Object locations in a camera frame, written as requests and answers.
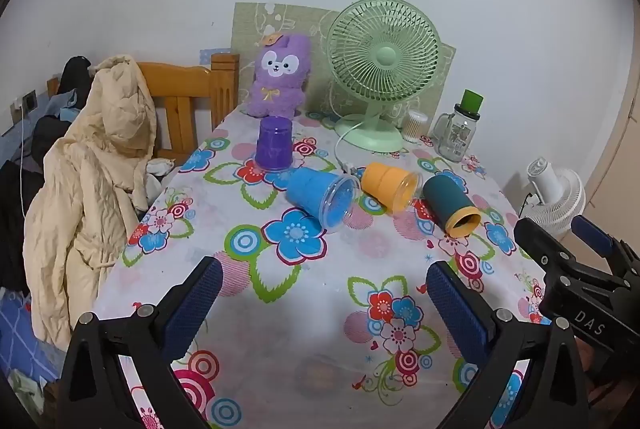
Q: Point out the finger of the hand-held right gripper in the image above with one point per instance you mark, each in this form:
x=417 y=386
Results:
x=595 y=236
x=542 y=241

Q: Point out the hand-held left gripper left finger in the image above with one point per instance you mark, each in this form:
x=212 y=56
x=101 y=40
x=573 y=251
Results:
x=195 y=304

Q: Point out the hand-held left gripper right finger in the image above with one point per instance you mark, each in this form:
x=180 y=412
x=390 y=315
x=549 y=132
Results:
x=460 y=309

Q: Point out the teal cup with yellow rim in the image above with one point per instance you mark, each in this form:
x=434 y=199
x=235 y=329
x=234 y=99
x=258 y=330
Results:
x=447 y=199

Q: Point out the orange plastic cup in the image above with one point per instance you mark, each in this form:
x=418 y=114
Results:
x=385 y=181

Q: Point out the blue plastic cup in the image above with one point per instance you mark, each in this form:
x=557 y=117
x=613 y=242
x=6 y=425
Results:
x=315 y=194

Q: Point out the purple plastic cup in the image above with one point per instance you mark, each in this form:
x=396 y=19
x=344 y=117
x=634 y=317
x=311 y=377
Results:
x=273 y=144

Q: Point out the white standing fan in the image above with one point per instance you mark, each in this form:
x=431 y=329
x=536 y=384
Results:
x=555 y=199

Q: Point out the floral tablecloth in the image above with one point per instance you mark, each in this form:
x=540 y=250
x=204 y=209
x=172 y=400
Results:
x=310 y=289

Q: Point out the glass mug with green lid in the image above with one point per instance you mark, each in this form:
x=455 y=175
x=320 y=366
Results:
x=457 y=134

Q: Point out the small white soft toy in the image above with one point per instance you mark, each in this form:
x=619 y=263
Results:
x=159 y=166

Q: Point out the beige padded jacket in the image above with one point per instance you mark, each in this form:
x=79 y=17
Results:
x=85 y=189

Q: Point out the clear cotton swab container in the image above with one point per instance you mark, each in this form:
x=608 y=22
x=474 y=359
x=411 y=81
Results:
x=415 y=126

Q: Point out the blue checked cloth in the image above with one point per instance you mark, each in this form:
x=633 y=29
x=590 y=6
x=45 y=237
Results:
x=25 y=334

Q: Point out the dark clothes pile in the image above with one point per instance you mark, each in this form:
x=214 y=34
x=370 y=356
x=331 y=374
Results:
x=20 y=209

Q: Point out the wooden chair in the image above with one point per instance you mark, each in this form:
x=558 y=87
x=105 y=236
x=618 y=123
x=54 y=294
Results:
x=175 y=99

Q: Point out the purple plush rabbit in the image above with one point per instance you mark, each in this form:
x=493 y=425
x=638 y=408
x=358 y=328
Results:
x=280 y=84

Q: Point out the green desk fan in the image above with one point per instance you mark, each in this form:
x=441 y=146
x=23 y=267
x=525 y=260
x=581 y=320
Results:
x=385 y=56

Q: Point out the black clothing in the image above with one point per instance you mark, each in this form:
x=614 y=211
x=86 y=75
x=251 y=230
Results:
x=75 y=71

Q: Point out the green patterned mat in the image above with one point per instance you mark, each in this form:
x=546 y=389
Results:
x=280 y=16

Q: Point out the wall socket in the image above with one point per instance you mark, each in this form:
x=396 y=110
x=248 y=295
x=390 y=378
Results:
x=30 y=101

